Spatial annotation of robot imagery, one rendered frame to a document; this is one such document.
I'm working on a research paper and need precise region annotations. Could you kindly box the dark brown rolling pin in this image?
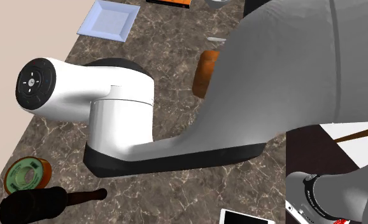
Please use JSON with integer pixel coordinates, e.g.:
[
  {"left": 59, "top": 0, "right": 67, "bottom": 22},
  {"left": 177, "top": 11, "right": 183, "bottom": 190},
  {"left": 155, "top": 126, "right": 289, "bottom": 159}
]
[{"left": 0, "top": 186, "right": 108, "bottom": 224}]

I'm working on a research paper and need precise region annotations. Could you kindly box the green and orange tape roll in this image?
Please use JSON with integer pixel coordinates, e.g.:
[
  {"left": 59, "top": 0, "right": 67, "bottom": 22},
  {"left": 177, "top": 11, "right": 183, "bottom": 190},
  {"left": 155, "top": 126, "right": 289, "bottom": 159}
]
[{"left": 3, "top": 156, "right": 53, "bottom": 195}]

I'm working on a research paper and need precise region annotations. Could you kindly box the white phone with black screen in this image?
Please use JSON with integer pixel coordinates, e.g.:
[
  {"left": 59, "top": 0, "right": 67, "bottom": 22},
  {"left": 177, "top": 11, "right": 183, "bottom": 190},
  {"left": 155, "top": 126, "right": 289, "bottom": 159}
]
[{"left": 218, "top": 208, "right": 276, "bottom": 224}]

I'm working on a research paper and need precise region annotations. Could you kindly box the light blue square plate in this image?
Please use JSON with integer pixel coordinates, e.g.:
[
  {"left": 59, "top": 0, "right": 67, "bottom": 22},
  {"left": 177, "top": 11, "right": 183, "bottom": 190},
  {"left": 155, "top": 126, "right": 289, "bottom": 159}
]
[{"left": 76, "top": 0, "right": 141, "bottom": 43}]

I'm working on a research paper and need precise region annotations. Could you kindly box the orange brown cylinder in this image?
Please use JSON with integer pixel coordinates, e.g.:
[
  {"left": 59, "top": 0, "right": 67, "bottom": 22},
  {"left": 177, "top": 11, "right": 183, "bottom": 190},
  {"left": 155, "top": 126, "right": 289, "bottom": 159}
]
[{"left": 192, "top": 50, "right": 221, "bottom": 99}]

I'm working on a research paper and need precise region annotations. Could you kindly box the orange and black book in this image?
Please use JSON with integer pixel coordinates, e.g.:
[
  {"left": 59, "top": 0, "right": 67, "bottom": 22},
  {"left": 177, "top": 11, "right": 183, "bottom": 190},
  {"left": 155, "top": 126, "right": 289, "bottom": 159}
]
[{"left": 145, "top": 0, "right": 192, "bottom": 10}]

